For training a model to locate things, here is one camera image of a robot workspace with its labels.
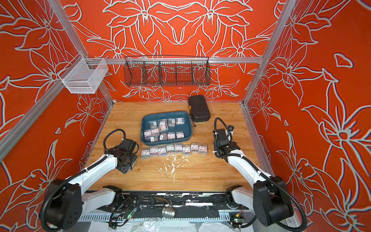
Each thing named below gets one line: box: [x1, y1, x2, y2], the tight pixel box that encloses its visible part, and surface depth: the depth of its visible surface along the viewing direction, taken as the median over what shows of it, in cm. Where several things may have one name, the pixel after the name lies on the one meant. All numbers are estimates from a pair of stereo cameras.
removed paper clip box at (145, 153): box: [141, 147, 151, 160], surface depth 90 cm
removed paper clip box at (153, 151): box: [149, 146, 158, 158], surface depth 91 cm
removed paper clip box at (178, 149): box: [174, 145, 183, 154], surface depth 92 cm
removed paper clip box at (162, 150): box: [157, 145, 167, 157], surface depth 92 cm
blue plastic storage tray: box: [140, 111, 193, 146], surface depth 102 cm
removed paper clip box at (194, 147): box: [190, 142, 200, 154], surface depth 92 cm
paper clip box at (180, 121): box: [176, 117, 186, 125], surface depth 106 cm
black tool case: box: [188, 94, 211, 123], surface depth 112 cm
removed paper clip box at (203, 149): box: [199, 144, 208, 156], surface depth 92 cm
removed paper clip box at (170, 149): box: [166, 144, 175, 155], surface depth 92 cm
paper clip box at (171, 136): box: [167, 131, 176, 141], surface depth 97 cm
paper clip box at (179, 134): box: [175, 130, 185, 139], surface depth 99 cm
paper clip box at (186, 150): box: [182, 144, 191, 156], surface depth 92 cm
